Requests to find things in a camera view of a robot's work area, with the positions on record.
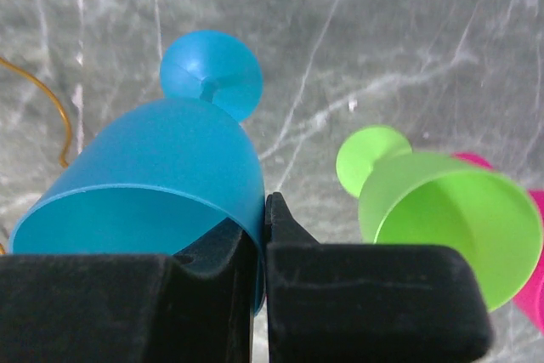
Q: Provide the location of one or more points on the green wine glass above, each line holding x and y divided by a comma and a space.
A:
406, 196

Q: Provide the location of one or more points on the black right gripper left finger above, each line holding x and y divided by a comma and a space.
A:
194, 306

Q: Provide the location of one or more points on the pink wine glass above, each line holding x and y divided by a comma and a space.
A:
509, 233

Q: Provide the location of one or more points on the blue wine glass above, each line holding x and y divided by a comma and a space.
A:
162, 175

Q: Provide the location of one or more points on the gold wire glass rack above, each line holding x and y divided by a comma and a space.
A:
35, 141

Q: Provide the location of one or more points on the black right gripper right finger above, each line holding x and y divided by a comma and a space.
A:
368, 303

